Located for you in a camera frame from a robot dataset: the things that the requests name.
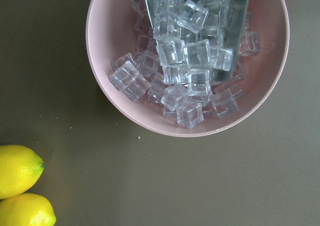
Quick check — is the metal ice scoop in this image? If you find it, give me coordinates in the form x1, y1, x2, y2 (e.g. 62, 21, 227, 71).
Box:
145, 0, 249, 85

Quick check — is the pink bowl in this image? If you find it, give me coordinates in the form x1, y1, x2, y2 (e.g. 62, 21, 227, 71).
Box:
85, 0, 290, 138

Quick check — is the yellow lemon upper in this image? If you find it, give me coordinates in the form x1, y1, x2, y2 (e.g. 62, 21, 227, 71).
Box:
0, 144, 45, 200

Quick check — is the yellow lemon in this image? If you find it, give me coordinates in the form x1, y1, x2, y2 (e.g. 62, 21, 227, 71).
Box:
0, 144, 45, 200
0, 193, 57, 226

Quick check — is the yellow lemon lower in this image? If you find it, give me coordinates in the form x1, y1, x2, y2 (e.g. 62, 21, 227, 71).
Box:
0, 193, 57, 226

